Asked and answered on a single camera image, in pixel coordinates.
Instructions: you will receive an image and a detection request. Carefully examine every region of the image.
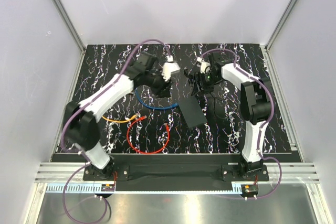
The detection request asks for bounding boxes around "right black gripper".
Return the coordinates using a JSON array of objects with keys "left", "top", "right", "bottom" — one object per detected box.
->
[{"left": 191, "top": 71, "right": 221, "bottom": 97}]

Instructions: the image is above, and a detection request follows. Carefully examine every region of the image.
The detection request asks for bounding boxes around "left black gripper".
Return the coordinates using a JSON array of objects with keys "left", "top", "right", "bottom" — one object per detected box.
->
[{"left": 144, "top": 68, "right": 173, "bottom": 99}]

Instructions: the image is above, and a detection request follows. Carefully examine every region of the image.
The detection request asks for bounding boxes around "blue ethernet cable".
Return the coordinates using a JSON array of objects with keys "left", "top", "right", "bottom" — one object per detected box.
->
[{"left": 135, "top": 87, "right": 179, "bottom": 111}]

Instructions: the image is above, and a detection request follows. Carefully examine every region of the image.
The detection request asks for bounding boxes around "black power adapter with cord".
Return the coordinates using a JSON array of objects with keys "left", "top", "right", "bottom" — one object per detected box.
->
[{"left": 183, "top": 68, "right": 232, "bottom": 122}]

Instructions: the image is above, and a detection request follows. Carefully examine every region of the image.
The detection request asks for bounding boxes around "black network switch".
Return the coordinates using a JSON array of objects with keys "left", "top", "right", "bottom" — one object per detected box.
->
[{"left": 178, "top": 96, "right": 207, "bottom": 129}]

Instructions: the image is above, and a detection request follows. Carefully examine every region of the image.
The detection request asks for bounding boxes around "red ethernet cable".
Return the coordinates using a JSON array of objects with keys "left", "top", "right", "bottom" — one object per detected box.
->
[{"left": 127, "top": 115, "right": 171, "bottom": 154}]

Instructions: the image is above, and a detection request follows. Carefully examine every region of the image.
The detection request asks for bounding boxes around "orange ethernet cable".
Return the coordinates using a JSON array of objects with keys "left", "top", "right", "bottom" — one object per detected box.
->
[{"left": 101, "top": 113, "right": 140, "bottom": 124}]

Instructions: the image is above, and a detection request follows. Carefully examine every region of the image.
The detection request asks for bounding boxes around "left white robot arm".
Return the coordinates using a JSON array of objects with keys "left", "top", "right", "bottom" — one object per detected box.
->
[{"left": 61, "top": 52, "right": 180, "bottom": 180}]

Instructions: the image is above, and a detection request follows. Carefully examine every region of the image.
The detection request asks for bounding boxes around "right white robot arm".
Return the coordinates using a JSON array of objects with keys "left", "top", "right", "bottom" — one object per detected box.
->
[{"left": 191, "top": 49, "right": 275, "bottom": 180}]

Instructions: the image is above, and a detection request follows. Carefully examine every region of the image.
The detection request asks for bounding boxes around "left small connector board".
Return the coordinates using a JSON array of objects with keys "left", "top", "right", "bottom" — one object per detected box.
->
[{"left": 101, "top": 184, "right": 115, "bottom": 192}]

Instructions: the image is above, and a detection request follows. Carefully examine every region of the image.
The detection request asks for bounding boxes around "small connector board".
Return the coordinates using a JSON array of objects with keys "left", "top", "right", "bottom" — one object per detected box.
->
[
  {"left": 242, "top": 184, "right": 259, "bottom": 195},
  {"left": 101, "top": 184, "right": 115, "bottom": 192}
]

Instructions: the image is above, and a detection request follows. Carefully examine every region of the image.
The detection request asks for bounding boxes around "right small connector board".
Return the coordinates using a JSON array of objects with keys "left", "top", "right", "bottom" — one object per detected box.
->
[{"left": 242, "top": 184, "right": 259, "bottom": 195}]

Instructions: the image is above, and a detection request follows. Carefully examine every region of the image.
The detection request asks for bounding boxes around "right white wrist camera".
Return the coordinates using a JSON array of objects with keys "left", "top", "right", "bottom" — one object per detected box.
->
[{"left": 196, "top": 57, "right": 211, "bottom": 74}]

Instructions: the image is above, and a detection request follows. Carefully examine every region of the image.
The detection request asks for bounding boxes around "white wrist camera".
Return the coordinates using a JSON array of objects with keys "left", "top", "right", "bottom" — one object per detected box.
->
[
  {"left": 161, "top": 62, "right": 180, "bottom": 82},
  {"left": 196, "top": 57, "right": 211, "bottom": 74}
]

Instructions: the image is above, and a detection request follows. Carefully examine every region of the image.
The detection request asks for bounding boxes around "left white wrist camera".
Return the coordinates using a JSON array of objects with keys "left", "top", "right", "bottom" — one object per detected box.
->
[{"left": 161, "top": 62, "right": 180, "bottom": 82}]

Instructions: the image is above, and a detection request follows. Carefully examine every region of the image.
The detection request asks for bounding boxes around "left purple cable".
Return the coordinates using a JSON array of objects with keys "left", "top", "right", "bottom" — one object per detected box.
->
[{"left": 59, "top": 38, "right": 174, "bottom": 222}]

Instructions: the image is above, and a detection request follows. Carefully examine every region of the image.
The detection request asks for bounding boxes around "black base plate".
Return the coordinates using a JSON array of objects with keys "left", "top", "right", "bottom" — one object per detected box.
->
[{"left": 83, "top": 154, "right": 269, "bottom": 182}]

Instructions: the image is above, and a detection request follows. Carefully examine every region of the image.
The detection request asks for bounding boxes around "aluminium front rail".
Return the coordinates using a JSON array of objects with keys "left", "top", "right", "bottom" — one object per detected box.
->
[{"left": 34, "top": 162, "right": 319, "bottom": 184}]

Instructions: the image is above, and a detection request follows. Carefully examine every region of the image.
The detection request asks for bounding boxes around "left aluminium frame post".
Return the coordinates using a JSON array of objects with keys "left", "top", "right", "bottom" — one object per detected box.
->
[{"left": 52, "top": 0, "right": 86, "bottom": 53}]

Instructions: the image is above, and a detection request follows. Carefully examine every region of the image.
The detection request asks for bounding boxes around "aluminium frame post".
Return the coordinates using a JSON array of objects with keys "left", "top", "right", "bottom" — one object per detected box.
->
[
  {"left": 52, "top": 0, "right": 86, "bottom": 53},
  {"left": 265, "top": 0, "right": 316, "bottom": 50}
]

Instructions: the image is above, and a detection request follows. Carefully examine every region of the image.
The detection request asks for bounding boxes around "white slotted cable duct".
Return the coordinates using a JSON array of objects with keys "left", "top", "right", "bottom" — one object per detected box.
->
[{"left": 46, "top": 182, "right": 242, "bottom": 195}]

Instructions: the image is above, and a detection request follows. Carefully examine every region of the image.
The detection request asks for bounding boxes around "right aluminium frame post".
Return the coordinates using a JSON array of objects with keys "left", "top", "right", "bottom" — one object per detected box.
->
[{"left": 265, "top": 0, "right": 316, "bottom": 50}]

